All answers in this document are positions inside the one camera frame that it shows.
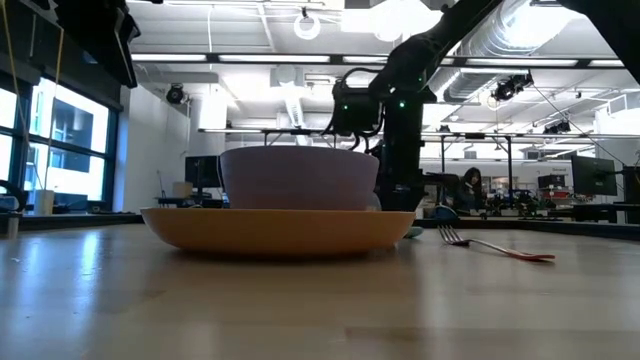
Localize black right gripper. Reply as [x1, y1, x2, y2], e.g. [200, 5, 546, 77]
[377, 92, 427, 212]

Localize purple bowl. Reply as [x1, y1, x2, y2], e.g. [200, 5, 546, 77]
[218, 145, 381, 211]

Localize orange plate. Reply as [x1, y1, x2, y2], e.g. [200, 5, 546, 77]
[140, 207, 417, 254]

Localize orange handled metal fork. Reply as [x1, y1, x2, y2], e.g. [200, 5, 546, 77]
[437, 224, 557, 263]

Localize person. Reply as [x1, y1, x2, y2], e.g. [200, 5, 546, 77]
[452, 166, 485, 217]

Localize black ceiling spotlight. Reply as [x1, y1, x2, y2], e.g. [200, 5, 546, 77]
[491, 73, 534, 103]

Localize long ceiling light strip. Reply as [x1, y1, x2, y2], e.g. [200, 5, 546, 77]
[218, 53, 332, 64]
[464, 58, 579, 68]
[130, 53, 208, 63]

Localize black computer monitor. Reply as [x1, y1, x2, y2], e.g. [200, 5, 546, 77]
[184, 155, 222, 190]
[571, 154, 619, 197]

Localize large glass window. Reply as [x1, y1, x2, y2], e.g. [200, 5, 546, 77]
[0, 74, 122, 214]

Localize white cylindrical container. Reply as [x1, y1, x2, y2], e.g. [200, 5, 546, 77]
[33, 189, 55, 217]

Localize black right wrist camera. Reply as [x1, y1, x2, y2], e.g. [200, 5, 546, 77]
[331, 78, 382, 137]

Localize black aluminium table frame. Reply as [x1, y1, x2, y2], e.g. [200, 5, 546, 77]
[0, 212, 640, 242]

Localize white ring lamp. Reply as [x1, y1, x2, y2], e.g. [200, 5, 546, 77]
[293, 12, 322, 41]

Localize silver ceiling duct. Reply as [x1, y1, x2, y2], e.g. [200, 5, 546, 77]
[429, 0, 591, 104]

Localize black ceiling camera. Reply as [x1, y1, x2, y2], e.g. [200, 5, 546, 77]
[165, 83, 188, 106]

